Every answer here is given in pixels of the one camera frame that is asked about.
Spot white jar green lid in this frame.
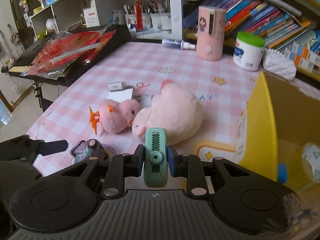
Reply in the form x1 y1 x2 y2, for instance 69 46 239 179
233 31 265 72

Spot small silver box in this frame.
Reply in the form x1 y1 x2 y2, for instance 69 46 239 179
107 82 127 92

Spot white charger plug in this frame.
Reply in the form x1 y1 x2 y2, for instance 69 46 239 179
107 88 134 102

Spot white bookshelf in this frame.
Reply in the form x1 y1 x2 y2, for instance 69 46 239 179
29 0 183 39

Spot green correction tape dispenser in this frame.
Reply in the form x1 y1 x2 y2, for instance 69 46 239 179
143 128 168 188

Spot purple grey toy car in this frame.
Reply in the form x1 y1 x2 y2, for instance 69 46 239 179
69 138 117 165

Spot red plastic bag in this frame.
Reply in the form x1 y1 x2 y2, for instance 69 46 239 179
21 29 116 80

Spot pink cylindrical humidifier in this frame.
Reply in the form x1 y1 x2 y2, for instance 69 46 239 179
196 6 226 61

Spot large pink plush toy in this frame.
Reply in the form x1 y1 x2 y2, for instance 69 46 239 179
132 79 203 145

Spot clear spray bottle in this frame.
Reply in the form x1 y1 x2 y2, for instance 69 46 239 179
162 38 196 50

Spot small pink plush chick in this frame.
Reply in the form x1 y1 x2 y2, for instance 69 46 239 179
89 99 142 135

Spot black electronic keyboard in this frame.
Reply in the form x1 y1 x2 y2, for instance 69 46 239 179
9 25 131 86

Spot white quilted pouch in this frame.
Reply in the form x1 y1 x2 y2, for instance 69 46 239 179
262 48 297 81

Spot orange white medicine boxes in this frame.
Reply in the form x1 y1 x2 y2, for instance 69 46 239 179
284 41 319 75

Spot pink checkered tablecloth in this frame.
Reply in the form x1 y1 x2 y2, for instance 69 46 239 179
26 41 320 178

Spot row of leaning books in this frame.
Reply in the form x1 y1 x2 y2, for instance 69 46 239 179
182 0 320 68

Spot yellow cardboard box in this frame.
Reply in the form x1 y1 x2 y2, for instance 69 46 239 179
233 73 319 191

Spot red white figurine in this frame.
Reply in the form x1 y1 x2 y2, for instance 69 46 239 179
134 0 143 30

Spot white pen holder cups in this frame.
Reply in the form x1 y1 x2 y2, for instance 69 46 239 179
125 12 171 31

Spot tape roll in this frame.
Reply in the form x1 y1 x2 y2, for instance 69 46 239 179
302 142 320 183

